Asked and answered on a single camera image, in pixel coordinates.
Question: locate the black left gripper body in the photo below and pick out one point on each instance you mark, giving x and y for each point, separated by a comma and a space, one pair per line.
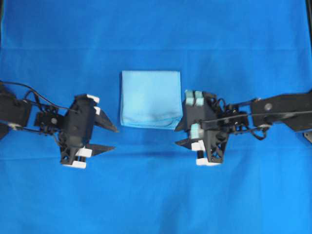
77, 131

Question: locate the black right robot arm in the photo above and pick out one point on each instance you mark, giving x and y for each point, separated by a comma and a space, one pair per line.
258, 115

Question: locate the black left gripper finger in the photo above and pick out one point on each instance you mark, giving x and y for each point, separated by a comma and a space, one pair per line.
101, 120
98, 149

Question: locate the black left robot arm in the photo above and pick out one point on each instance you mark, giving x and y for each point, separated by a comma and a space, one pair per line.
29, 114

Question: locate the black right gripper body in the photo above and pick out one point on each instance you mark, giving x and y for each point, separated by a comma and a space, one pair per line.
205, 109

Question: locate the light blue towel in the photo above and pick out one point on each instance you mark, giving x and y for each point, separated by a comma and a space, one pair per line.
150, 99

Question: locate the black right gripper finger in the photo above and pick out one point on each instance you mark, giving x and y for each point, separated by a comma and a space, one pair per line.
191, 144
184, 124

